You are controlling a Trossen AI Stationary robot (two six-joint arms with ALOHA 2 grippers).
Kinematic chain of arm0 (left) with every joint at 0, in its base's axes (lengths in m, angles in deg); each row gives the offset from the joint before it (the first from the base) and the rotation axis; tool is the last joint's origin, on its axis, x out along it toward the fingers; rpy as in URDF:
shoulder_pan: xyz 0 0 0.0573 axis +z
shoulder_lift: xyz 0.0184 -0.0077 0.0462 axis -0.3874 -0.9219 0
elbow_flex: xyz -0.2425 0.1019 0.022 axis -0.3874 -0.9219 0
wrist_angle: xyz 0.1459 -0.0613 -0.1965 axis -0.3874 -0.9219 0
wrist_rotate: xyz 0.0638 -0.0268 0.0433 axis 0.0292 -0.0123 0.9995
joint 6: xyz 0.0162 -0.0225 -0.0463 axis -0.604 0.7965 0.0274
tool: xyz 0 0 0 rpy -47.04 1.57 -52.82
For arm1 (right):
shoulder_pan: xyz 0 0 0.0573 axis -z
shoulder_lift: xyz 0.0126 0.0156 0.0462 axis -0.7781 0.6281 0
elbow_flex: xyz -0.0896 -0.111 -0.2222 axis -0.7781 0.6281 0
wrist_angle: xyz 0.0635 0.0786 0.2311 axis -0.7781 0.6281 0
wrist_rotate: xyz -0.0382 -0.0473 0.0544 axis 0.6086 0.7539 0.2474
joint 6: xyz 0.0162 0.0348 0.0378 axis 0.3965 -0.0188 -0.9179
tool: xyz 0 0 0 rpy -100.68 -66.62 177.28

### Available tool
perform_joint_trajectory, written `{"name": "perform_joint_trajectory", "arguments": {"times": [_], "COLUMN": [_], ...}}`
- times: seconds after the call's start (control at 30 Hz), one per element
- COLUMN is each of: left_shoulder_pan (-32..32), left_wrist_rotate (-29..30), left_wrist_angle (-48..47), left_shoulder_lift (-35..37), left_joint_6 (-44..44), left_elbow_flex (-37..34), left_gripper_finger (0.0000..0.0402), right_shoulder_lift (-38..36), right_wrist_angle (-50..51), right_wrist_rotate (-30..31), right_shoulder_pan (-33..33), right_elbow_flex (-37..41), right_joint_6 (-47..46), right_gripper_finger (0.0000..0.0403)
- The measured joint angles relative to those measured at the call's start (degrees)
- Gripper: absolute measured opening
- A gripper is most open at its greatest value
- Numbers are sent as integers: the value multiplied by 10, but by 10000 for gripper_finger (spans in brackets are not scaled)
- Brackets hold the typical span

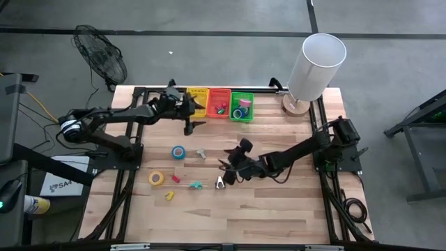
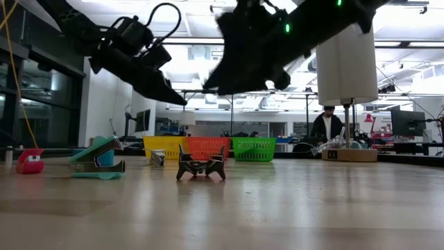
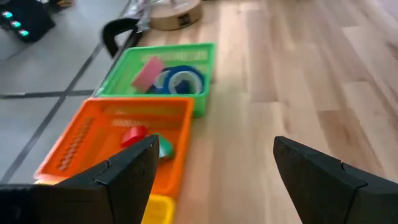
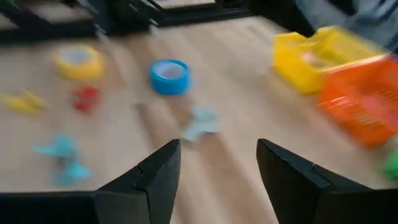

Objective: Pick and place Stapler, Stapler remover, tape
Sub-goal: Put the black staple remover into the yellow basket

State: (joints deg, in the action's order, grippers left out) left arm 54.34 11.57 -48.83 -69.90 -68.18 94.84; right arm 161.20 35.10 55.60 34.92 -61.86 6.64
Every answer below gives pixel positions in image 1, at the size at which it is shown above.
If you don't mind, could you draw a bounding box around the black aluminium table frame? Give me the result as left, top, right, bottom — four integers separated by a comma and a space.
80, 77, 376, 245

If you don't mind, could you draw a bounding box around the black computer mouse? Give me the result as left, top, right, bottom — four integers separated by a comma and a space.
0, 178, 24, 214

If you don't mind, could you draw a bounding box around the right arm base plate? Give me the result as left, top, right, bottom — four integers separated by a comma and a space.
311, 142, 369, 173

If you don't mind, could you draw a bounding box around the white shade table lamp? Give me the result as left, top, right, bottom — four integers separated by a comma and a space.
281, 33, 348, 118

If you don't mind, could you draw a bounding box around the dark metal stand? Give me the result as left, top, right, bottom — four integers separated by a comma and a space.
383, 89, 446, 203

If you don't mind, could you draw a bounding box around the black floor fan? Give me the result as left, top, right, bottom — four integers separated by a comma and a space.
72, 24, 128, 93

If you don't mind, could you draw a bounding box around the yellow extension cord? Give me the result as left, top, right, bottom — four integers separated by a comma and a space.
26, 91, 60, 123

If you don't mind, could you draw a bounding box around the yellow tape roll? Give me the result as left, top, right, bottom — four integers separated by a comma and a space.
148, 170, 165, 186

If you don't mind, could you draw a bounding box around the coiled black cable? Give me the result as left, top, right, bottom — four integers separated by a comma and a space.
342, 197, 372, 234

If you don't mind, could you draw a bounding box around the grey desk panel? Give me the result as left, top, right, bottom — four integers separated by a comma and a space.
0, 73, 40, 165

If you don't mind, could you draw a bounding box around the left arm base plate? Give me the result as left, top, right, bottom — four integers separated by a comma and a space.
91, 142, 144, 172

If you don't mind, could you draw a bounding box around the white labelled box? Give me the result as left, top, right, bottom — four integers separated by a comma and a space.
39, 155, 91, 197

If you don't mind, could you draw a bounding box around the silver metal bracket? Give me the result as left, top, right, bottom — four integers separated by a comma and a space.
110, 243, 151, 251
305, 244, 345, 251

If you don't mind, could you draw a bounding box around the light blue tape roll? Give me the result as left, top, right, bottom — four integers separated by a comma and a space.
171, 145, 187, 160

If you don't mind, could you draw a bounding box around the yellow white spray can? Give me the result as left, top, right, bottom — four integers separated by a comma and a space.
23, 195, 52, 215

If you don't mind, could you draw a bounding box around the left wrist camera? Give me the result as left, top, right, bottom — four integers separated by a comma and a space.
164, 86, 183, 103

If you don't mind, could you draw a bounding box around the green plastic basket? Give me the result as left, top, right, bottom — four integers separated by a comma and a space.
229, 91, 255, 123

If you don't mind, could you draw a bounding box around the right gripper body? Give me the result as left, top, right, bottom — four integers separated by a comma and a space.
224, 138, 266, 185

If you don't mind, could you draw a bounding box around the yellow plastic basket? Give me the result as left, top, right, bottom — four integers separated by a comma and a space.
186, 86, 210, 119

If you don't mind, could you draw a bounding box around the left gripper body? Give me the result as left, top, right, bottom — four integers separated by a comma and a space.
158, 93, 197, 137

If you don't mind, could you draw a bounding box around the black diagonal beam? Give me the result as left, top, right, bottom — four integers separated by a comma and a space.
13, 142, 95, 187

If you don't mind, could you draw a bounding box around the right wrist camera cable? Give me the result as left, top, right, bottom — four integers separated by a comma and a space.
236, 163, 295, 185

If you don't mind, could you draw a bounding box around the orange plastic basket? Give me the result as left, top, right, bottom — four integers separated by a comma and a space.
206, 88, 232, 119

